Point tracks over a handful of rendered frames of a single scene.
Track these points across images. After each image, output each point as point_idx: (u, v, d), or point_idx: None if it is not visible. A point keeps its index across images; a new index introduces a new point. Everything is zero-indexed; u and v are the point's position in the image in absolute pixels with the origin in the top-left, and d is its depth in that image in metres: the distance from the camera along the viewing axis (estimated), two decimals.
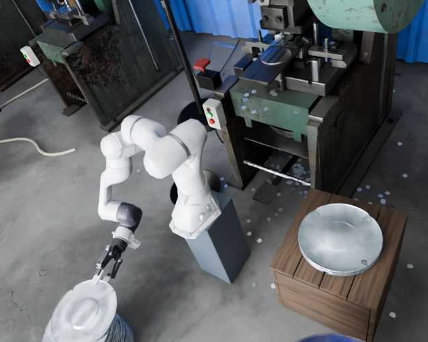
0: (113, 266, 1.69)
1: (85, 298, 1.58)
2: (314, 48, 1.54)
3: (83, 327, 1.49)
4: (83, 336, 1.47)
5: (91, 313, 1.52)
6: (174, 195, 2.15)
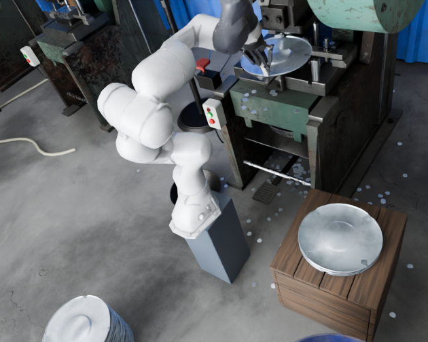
0: (257, 53, 1.34)
1: (286, 58, 1.48)
2: (314, 48, 1.54)
3: None
4: None
5: (267, 57, 1.52)
6: (174, 195, 2.15)
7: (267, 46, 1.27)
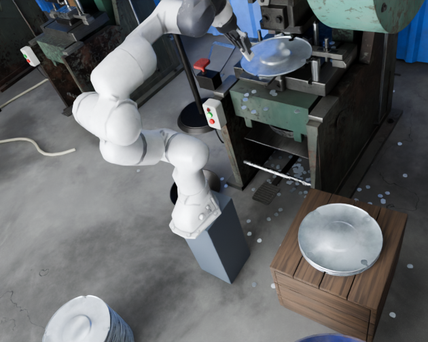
0: None
1: (288, 49, 1.52)
2: (314, 48, 1.54)
3: (262, 62, 1.51)
4: (255, 66, 1.51)
5: (276, 59, 1.49)
6: (174, 195, 2.15)
7: (239, 32, 1.22)
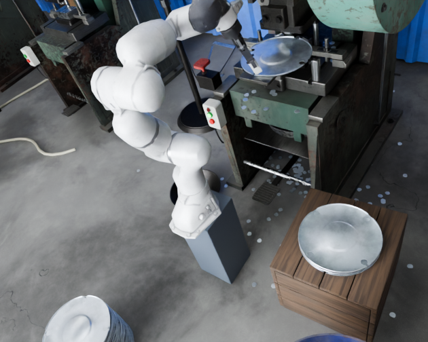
0: (245, 47, 1.39)
1: (261, 60, 1.52)
2: (314, 48, 1.54)
3: (289, 49, 1.53)
4: (297, 46, 1.53)
5: (276, 49, 1.54)
6: (174, 195, 2.15)
7: (238, 43, 1.32)
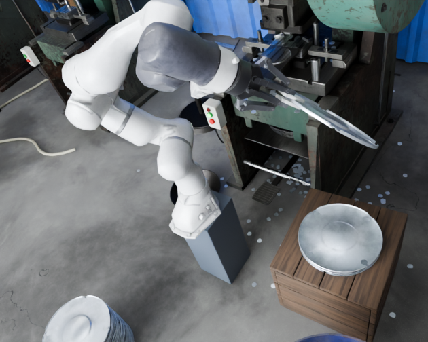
0: (261, 91, 0.84)
1: (310, 104, 0.99)
2: (314, 48, 1.54)
3: (348, 129, 0.94)
4: (360, 138, 0.93)
5: (337, 119, 0.99)
6: (174, 195, 2.15)
7: (259, 62, 0.78)
